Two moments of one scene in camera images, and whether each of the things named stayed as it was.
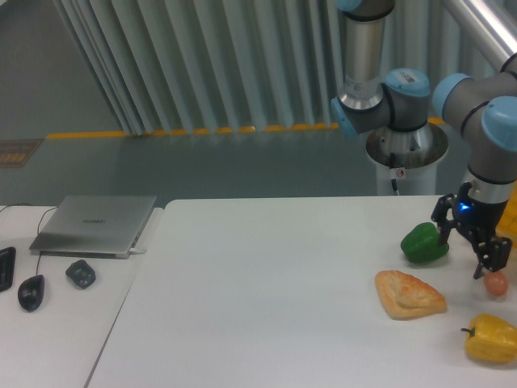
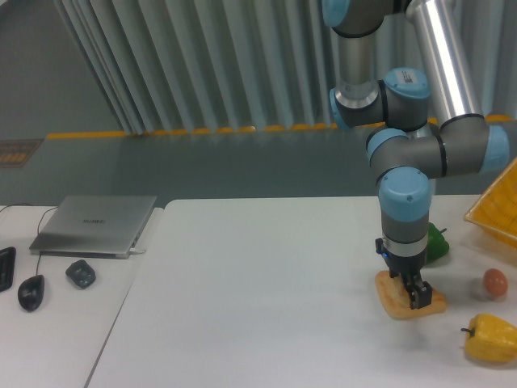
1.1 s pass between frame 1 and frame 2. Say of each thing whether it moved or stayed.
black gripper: moved
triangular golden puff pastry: stayed
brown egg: stayed
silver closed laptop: stayed
